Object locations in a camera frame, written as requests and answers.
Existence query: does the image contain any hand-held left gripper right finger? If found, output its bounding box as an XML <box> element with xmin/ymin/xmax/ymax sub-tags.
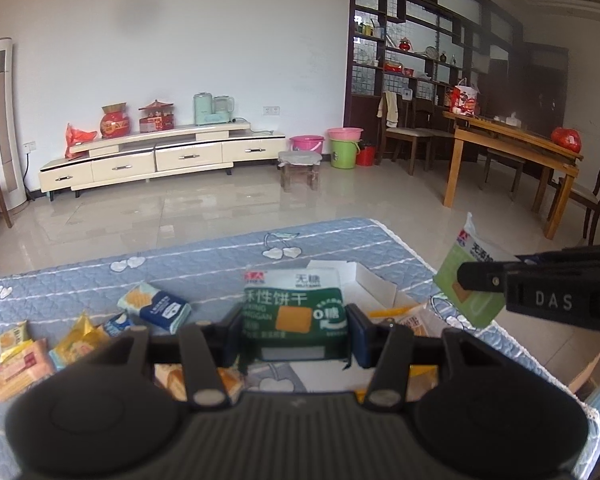
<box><xmin>345</xmin><ymin>304</ymin><xmax>516</xmax><ymax>408</ymax></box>

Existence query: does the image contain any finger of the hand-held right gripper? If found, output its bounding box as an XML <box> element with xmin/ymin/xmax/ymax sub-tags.
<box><xmin>517</xmin><ymin>242</ymin><xmax>600</xmax><ymax>265</ymax></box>
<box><xmin>456</xmin><ymin>260</ymin><xmax>508</xmax><ymax>292</ymax></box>

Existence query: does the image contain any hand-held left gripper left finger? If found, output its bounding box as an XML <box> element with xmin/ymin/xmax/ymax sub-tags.
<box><xmin>87</xmin><ymin>305</ymin><xmax>246</xmax><ymax>408</ymax></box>

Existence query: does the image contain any light green cracker packet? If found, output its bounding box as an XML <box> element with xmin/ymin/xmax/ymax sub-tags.
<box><xmin>432</xmin><ymin>212</ymin><xmax>508</xmax><ymax>328</ymax></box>

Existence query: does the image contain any white cardboard box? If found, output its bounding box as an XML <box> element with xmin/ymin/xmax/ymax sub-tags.
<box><xmin>305</xmin><ymin>259</ymin><xmax>481</xmax><ymax>396</ymax></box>

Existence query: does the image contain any dark green cracker packet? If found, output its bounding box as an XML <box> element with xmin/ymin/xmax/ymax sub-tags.
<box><xmin>237</xmin><ymin>265</ymin><xmax>351</xmax><ymax>373</ymax></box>

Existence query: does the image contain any blue and white cracker packet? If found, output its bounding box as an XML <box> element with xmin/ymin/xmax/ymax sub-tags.
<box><xmin>117</xmin><ymin>282</ymin><xmax>192</xmax><ymax>333</ymax></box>

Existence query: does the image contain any blue quilted blanket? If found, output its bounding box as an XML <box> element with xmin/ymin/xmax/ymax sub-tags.
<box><xmin>0</xmin><ymin>217</ymin><xmax>600</xmax><ymax>480</ymax></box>

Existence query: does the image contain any brown cardboard box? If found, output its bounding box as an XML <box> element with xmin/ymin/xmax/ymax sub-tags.
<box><xmin>567</xmin><ymin>345</ymin><xmax>600</xmax><ymax>401</ymax></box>

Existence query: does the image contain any red round bag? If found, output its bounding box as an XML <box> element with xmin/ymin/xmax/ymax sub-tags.
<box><xmin>551</xmin><ymin>126</ymin><xmax>582</xmax><ymax>153</ymax></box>

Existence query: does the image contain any wooden dining table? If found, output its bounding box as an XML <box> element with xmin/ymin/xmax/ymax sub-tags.
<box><xmin>442</xmin><ymin>110</ymin><xmax>583</xmax><ymax>240</ymax></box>

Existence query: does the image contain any yellow snack bag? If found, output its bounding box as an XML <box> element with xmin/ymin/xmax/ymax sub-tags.
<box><xmin>47</xmin><ymin>310</ymin><xmax>113</xmax><ymax>371</ymax></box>

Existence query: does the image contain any wooden chair with towel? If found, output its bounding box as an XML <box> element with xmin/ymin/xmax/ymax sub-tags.
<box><xmin>377</xmin><ymin>91</ymin><xmax>456</xmax><ymax>176</ymax></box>

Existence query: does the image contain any red gift bag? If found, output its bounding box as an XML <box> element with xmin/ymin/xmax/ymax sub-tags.
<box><xmin>450</xmin><ymin>79</ymin><xmax>481</xmax><ymax>117</ymax></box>

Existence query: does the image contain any green plastic bucket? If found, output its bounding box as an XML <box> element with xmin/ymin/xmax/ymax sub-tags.
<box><xmin>329</xmin><ymin>138</ymin><xmax>360</xmax><ymax>169</ymax></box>

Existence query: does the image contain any small stool with cloth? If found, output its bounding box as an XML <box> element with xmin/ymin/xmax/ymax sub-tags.
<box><xmin>277</xmin><ymin>150</ymin><xmax>322</xmax><ymax>192</ymax></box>

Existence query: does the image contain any cream TV cabinet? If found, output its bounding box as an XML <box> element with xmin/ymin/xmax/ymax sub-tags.
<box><xmin>39</xmin><ymin>121</ymin><xmax>287</xmax><ymax>202</ymax></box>

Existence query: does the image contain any cream towel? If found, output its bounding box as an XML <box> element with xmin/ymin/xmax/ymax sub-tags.
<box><xmin>377</xmin><ymin>91</ymin><xmax>400</xmax><ymax>128</ymax></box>

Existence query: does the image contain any pink and orange snack packet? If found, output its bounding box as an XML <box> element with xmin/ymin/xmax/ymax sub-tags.
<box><xmin>0</xmin><ymin>337</ymin><xmax>56</xmax><ymax>403</ymax></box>

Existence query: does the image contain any small yellow snack packet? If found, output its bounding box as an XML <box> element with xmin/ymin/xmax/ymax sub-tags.
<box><xmin>0</xmin><ymin>321</ymin><xmax>31</xmax><ymax>356</ymax></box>

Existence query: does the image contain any red gift box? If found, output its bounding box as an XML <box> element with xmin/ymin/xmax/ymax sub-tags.
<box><xmin>138</xmin><ymin>99</ymin><xmax>176</xmax><ymax>132</ymax></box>

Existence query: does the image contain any mint green kitchen appliance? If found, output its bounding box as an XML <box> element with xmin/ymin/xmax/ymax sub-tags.
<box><xmin>193</xmin><ymin>92</ymin><xmax>216</xmax><ymax>125</ymax></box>

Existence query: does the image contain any pale green blender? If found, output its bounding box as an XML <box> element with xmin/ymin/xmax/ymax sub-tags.
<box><xmin>212</xmin><ymin>95</ymin><xmax>235</xmax><ymax>122</ymax></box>

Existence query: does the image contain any red round jar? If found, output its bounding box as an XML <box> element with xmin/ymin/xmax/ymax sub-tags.
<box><xmin>100</xmin><ymin>103</ymin><xmax>132</xmax><ymax>138</ymax></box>

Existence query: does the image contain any red plastic bag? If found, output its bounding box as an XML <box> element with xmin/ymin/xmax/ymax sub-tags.
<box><xmin>65</xmin><ymin>123</ymin><xmax>98</xmax><ymax>159</ymax></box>

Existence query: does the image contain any dark wooden shelf unit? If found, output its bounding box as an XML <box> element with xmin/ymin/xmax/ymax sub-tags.
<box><xmin>342</xmin><ymin>0</ymin><xmax>571</xmax><ymax>126</ymax></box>

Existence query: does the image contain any white tower air conditioner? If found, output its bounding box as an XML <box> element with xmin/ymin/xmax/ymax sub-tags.
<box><xmin>0</xmin><ymin>37</ymin><xmax>26</xmax><ymax>211</ymax></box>

